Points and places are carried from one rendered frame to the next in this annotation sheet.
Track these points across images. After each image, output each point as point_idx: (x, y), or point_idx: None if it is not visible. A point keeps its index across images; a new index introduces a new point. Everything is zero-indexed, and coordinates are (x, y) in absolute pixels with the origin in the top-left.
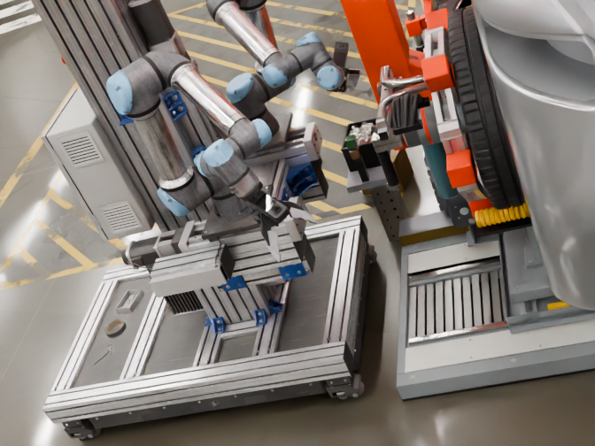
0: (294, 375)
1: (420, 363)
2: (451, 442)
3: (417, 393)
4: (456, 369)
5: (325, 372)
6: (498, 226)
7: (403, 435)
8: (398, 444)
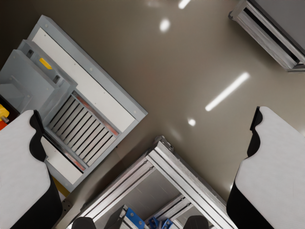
0: (184, 169)
1: (125, 116)
2: (151, 67)
3: (140, 106)
4: (115, 93)
5: (169, 153)
6: (2, 105)
7: (164, 94)
8: (170, 91)
